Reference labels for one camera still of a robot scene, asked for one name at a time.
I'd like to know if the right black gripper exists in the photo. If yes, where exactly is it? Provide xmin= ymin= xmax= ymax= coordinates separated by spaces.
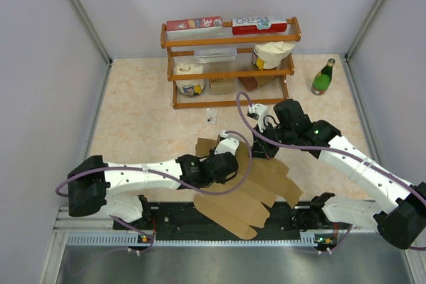
xmin=249 ymin=120 xmax=296 ymax=160

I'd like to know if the brown cardboard box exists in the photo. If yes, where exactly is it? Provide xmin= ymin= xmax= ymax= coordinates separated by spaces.
xmin=194 ymin=158 xmax=303 ymax=240

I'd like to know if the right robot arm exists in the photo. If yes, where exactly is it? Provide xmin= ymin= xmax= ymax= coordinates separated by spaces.
xmin=247 ymin=99 xmax=425 ymax=249

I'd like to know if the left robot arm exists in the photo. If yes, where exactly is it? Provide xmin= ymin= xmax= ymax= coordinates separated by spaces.
xmin=67 ymin=152 xmax=239 ymax=229

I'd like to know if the red white wrap box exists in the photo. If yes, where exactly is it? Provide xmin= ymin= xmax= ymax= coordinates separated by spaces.
xmin=232 ymin=16 xmax=288 ymax=36

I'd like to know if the red foil wrap box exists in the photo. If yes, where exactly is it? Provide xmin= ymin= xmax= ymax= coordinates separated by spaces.
xmin=166 ymin=16 xmax=224 ymax=40

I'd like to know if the small clear plastic bag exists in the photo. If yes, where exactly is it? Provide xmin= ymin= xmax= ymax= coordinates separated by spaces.
xmin=206 ymin=108 xmax=218 ymax=124

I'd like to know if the brown bread loaf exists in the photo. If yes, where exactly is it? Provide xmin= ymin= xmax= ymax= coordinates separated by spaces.
xmin=239 ymin=76 xmax=277 ymax=92

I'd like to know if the tan block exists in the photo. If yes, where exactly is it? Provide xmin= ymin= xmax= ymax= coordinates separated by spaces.
xmin=210 ymin=78 xmax=235 ymax=94

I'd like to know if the wooden three-tier shelf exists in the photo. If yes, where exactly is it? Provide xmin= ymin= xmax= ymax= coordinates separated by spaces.
xmin=160 ymin=17 xmax=302 ymax=109

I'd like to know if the small white flour bag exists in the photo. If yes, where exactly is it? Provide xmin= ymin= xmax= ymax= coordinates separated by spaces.
xmin=173 ymin=60 xmax=207 ymax=97

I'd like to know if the green glass bottle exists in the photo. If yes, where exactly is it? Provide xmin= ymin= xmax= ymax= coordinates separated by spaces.
xmin=311 ymin=59 xmax=335 ymax=95

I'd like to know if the large white flour bag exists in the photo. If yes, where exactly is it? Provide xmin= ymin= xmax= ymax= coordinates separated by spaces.
xmin=251 ymin=41 xmax=296 ymax=71

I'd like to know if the clear plastic container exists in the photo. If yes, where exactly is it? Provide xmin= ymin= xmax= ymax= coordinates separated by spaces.
xmin=194 ymin=47 xmax=237 ymax=64

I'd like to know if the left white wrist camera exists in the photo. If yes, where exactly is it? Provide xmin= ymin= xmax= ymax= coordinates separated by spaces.
xmin=214 ymin=131 xmax=240 ymax=156

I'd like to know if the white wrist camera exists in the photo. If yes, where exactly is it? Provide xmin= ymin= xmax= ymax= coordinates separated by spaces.
xmin=247 ymin=104 xmax=269 ymax=133
xmin=214 ymin=131 xmax=240 ymax=156

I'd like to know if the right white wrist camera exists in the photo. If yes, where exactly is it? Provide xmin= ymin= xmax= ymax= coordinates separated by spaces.
xmin=247 ymin=104 xmax=269 ymax=133

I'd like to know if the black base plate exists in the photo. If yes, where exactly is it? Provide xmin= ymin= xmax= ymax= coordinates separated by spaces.
xmin=131 ymin=202 xmax=349 ymax=241

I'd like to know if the grey cable duct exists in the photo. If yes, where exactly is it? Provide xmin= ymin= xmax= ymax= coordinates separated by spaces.
xmin=67 ymin=231 xmax=332 ymax=247

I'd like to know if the aluminium frame rail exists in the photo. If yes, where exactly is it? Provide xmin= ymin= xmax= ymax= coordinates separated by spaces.
xmin=49 ymin=0 xmax=114 ymax=65

